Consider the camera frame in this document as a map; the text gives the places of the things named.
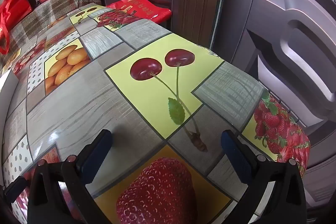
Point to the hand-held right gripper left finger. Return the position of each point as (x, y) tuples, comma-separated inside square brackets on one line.
[(97, 155)]

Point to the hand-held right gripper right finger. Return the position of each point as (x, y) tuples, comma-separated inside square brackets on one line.
[(236, 158)]

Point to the red tote bag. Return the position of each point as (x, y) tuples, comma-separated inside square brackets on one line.
[(13, 8)]

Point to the brown metal door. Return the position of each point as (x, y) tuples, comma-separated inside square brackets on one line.
[(288, 43)]

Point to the fruit print tablecloth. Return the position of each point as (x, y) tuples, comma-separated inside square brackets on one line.
[(78, 108)]

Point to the red printed plastic bag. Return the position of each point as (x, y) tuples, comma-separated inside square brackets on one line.
[(147, 10)]

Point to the white tray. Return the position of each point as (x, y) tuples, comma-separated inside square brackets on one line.
[(6, 83)]

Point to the plaid blanket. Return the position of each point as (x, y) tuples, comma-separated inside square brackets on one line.
[(52, 11)]

